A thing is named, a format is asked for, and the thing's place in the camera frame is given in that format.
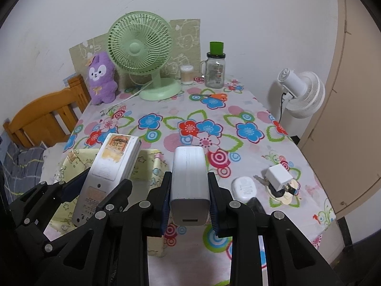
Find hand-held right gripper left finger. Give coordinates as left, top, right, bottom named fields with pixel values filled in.
left=36, top=171, right=173, bottom=286

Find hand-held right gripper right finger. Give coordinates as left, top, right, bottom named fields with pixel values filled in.
left=207, top=172, right=331, bottom=286

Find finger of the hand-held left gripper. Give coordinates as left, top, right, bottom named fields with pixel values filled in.
left=9, top=167, right=92, bottom=255
left=97, top=179, right=133, bottom=215

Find white remote control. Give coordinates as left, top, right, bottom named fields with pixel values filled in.
left=71, top=133, right=142, bottom=227

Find white power adapter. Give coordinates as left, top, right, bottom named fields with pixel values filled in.
left=169, top=146, right=211, bottom=226

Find white oval case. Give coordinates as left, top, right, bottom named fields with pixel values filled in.
left=231, top=176, right=258, bottom=204

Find yellow printed fabric box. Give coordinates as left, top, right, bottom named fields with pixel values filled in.
left=49, top=148, right=173, bottom=258

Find white charger cube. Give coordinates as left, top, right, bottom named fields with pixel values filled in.
left=265, top=164, right=291, bottom=192

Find white cloth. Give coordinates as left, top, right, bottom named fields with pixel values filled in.
left=43, top=144, right=67, bottom=182

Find blue plaid blanket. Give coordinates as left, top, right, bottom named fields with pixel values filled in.
left=0, top=134, right=48, bottom=203

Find small black rectangular object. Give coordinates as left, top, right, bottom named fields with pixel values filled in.
left=272, top=185, right=298, bottom=199

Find cream bear shaped coaster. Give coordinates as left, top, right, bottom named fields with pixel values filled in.
left=268, top=178, right=301, bottom=205

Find wooden chair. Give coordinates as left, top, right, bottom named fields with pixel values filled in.
left=3, top=74, right=92, bottom=148

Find purple plush toy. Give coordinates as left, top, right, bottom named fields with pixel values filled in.
left=87, top=51, right=119, bottom=105

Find cotton swab container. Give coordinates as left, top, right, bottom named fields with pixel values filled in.
left=179, top=65, right=195, bottom=85

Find glass jar with green lid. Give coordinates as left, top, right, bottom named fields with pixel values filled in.
left=199, top=41, right=227, bottom=89

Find white standing fan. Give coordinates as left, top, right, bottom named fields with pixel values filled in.
left=269, top=68, right=326, bottom=138

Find green desk fan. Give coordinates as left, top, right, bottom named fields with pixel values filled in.
left=107, top=11, right=182, bottom=101

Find beige cartoon printed board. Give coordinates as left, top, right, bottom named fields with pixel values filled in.
left=69, top=18, right=201, bottom=91

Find beige door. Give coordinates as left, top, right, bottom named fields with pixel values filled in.
left=298, top=0, right=381, bottom=218

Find white fan cable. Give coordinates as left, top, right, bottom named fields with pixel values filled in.
left=115, top=85, right=152, bottom=108

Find orange handled scissors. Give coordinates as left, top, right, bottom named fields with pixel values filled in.
left=192, top=93, right=228, bottom=101

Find black power cable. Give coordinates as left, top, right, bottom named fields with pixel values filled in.
left=278, top=91, right=288, bottom=123

